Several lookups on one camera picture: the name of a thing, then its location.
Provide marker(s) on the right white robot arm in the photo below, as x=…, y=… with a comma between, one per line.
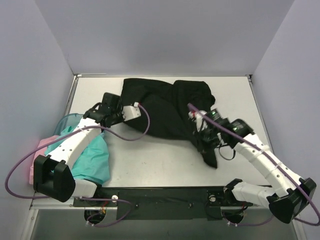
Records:
x=287, y=194

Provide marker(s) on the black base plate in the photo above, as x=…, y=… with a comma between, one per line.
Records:
x=165, y=203

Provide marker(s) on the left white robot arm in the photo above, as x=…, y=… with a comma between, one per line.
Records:
x=52, y=174

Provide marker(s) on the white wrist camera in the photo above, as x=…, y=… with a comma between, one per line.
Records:
x=197, y=118
x=130, y=112

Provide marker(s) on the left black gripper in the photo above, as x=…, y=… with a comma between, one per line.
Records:
x=119, y=113

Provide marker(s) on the black t shirt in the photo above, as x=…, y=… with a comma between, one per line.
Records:
x=167, y=109

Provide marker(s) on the clear plastic bin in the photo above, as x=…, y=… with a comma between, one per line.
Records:
x=68, y=120

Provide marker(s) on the teal t shirt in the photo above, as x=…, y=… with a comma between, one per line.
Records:
x=93, y=163

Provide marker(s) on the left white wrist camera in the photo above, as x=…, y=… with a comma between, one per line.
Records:
x=130, y=112

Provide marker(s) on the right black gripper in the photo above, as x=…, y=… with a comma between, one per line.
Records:
x=204, y=137

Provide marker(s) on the aluminium rail frame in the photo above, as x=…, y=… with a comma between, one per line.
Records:
x=50, y=202

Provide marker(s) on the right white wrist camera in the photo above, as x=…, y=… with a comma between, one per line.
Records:
x=197, y=118

